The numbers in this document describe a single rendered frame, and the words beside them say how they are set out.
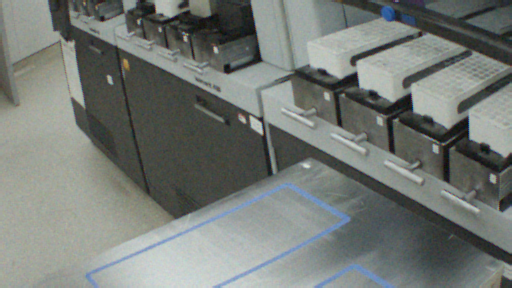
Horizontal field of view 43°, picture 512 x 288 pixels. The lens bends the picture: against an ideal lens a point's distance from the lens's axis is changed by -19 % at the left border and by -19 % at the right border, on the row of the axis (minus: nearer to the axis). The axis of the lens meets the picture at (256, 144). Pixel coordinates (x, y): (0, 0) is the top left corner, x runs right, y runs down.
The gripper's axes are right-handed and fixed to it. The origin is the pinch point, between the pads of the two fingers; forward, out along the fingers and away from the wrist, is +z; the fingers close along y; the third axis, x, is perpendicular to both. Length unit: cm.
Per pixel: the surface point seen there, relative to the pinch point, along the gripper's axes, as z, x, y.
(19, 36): 87, -256, -258
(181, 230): 32.6, 18.2, 6.4
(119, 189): 115, -91, -125
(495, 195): 38, 62, -13
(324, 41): 28, 23, -51
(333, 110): 38, 26, -40
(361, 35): 28, 30, -56
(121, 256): 32.6, 12.1, 14.7
